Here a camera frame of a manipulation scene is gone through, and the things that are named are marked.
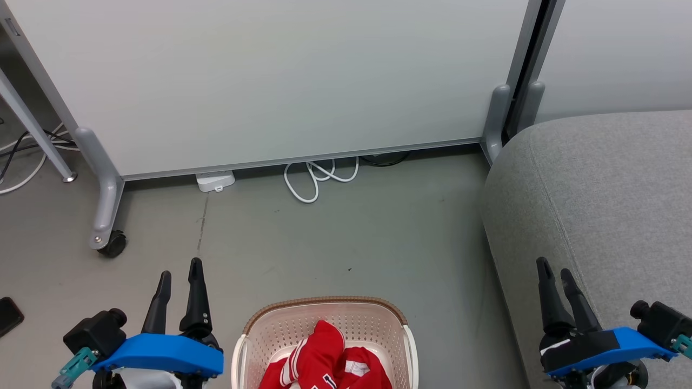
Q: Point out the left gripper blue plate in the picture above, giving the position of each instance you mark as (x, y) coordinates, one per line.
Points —
(162, 354)

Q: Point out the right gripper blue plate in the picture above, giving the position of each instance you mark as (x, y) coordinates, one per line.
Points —
(605, 351)

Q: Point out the red white garment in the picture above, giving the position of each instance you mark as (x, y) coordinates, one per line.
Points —
(319, 351)

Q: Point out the grey fabric sofa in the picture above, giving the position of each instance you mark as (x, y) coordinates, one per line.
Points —
(605, 205)

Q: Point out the black caster wheel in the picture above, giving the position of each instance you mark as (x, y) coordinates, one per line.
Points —
(114, 246)

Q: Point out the white power strip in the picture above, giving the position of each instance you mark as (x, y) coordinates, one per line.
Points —
(215, 181)

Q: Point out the grey partition foot with caster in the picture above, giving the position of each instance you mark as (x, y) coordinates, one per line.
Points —
(105, 194)

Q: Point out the white perforated laundry basket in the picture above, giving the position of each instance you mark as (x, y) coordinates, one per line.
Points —
(335, 313)

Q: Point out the black smartphone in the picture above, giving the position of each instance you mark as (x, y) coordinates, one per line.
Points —
(8, 316)

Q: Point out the grey table leg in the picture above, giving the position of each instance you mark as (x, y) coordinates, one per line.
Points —
(32, 127)

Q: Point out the large white partition board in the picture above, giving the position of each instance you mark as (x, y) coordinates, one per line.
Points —
(270, 81)

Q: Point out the narrow white partition board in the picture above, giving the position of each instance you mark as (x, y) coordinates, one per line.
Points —
(621, 54)

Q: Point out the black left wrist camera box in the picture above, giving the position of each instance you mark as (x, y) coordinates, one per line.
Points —
(94, 335)

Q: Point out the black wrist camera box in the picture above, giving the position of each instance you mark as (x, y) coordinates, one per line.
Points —
(94, 335)
(662, 324)

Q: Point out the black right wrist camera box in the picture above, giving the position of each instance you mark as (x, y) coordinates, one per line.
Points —
(662, 324)

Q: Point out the teal right camera connector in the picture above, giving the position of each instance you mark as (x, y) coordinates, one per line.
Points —
(684, 346)

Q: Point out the teal camera connector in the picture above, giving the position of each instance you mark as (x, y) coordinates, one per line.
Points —
(73, 370)
(684, 346)

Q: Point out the teal left camera connector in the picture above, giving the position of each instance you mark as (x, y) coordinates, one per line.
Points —
(73, 370)

